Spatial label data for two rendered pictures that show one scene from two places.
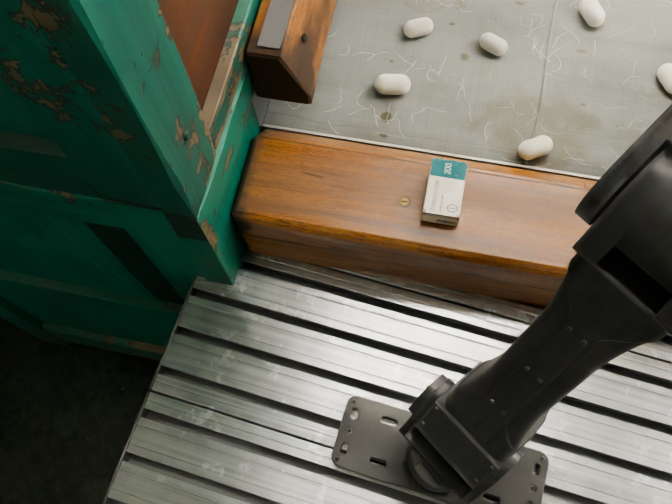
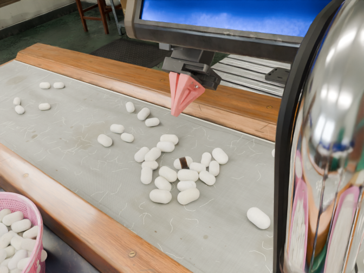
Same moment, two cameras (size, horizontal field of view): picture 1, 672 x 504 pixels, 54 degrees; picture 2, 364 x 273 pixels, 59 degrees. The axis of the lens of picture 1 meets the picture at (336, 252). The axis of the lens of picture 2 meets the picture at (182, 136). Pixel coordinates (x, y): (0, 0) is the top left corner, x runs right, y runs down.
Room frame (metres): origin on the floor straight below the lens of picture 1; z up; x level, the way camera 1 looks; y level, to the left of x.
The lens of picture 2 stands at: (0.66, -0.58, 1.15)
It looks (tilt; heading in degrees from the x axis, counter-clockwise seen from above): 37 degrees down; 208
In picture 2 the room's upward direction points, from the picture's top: 12 degrees counter-clockwise
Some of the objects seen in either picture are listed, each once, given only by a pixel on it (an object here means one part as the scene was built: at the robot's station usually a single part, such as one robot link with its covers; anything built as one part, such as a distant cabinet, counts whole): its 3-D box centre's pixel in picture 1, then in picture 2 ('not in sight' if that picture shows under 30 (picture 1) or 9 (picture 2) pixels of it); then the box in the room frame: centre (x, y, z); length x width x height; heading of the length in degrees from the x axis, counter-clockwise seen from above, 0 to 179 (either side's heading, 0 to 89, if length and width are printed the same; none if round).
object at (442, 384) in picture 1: (456, 438); not in sight; (0.06, -0.08, 0.77); 0.09 x 0.06 x 0.06; 36
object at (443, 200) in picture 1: (444, 191); not in sight; (0.28, -0.11, 0.77); 0.06 x 0.04 x 0.02; 162
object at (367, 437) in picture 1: (442, 456); not in sight; (0.05, -0.08, 0.71); 0.20 x 0.07 x 0.08; 67
